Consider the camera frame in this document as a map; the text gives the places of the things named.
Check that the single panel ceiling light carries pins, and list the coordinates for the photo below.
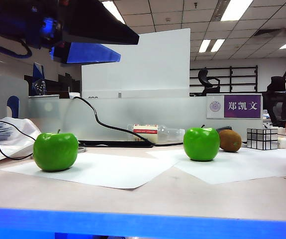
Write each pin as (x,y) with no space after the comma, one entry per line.
(236,10)

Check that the ceiling air vent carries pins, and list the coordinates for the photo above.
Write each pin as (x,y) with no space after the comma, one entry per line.
(267,33)

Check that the black mesh office chair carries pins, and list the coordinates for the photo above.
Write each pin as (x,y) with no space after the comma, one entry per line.
(277,99)

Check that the large white board panel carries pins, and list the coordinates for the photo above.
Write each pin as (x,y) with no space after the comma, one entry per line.
(152,72)

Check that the flat black keyboard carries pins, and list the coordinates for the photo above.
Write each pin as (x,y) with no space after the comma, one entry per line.
(113,144)

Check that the silver mirror cube puzzle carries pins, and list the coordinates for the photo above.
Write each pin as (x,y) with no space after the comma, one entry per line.
(262,139)

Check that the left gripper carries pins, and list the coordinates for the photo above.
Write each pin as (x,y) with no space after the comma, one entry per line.
(21,17)

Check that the black wall shelf rack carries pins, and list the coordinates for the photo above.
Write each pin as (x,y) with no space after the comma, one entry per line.
(231,74)

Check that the blue front bar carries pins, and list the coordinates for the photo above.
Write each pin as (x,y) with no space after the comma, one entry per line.
(132,224)

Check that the small white adapter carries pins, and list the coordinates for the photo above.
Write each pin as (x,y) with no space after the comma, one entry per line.
(283,143)

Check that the grey blue file holder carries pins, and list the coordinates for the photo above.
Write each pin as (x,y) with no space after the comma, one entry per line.
(8,87)

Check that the frosted glass desk partition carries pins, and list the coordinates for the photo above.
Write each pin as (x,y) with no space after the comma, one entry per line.
(132,112)

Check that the clear bottle with red label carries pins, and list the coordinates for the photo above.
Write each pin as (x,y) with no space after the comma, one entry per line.
(167,134)

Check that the purple white name plate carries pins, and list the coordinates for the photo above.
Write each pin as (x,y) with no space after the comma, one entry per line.
(242,107)

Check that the brown kiwi with green mark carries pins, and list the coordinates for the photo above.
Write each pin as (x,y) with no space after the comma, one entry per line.
(229,140)

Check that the blue crystal trophy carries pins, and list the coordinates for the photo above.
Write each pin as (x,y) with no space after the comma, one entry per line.
(38,77)

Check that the white paper sheet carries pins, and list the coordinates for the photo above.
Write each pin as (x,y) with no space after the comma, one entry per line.
(120,171)
(244,166)

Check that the dark background cabinet row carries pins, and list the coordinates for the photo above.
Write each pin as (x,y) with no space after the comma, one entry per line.
(68,83)

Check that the green plastic apple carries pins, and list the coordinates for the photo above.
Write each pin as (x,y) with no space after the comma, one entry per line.
(201,144)
(55,152)

